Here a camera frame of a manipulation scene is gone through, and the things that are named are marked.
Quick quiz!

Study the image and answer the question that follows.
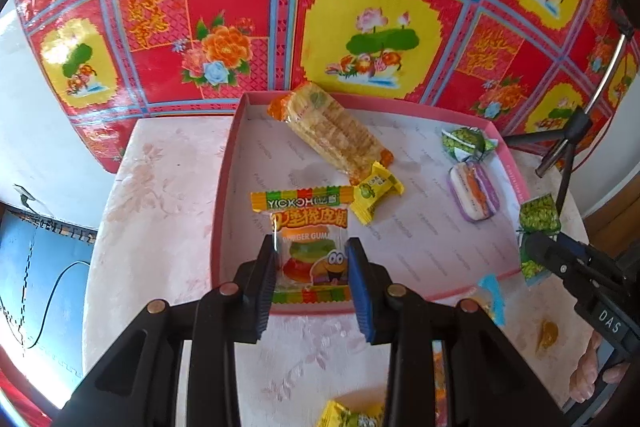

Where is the orange jelly cup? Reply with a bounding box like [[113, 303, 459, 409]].
[[536, 321, 560, 350]]

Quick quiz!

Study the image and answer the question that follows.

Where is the black cable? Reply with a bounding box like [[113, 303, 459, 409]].
[[0, 202, 93, 350]]

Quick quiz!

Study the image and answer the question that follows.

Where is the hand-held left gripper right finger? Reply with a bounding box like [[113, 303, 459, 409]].
[[345, 237, 571, 427]]

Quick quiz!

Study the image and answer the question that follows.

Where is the black tripod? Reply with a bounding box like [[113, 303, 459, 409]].
[[502, 14, 633, 218]]

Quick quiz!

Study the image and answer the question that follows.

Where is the purple white candy pack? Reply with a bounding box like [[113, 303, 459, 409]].
[[447, 161, 501, 223]]

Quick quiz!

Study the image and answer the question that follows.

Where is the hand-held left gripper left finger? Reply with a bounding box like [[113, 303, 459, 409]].
[[60, 237, 279, 427]]

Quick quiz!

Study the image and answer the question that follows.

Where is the orange cracker packet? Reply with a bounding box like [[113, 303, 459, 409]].
[[267, 82, 395, 185]]

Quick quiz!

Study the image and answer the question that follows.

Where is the pink cardboard box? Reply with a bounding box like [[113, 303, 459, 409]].
[[210, 92, 532, 317]]

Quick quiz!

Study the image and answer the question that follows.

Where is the burger gummy packet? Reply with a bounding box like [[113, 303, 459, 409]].
[[250, 186, 355, 304]]

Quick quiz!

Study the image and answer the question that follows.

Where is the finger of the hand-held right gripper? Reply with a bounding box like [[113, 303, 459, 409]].
[[556, 232, 627, 289], [524, 232, 602, 304]]

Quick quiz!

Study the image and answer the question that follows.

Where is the person's right hand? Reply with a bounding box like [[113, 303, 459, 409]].
[[567, 332, 618, 405]]

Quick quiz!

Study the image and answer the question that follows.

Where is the green candy packet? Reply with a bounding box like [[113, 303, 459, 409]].
[[517, 196, 561, 285], [441, 126, 497, 160]]

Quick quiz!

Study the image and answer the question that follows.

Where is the clear blue-edged jelly packet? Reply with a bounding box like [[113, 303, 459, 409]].
[[475, 274, 506, 325]]

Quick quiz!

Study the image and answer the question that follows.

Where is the yellow candy packet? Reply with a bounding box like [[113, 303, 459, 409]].
[[320, 399, 386, 427], [349, 162, 405, 225]]

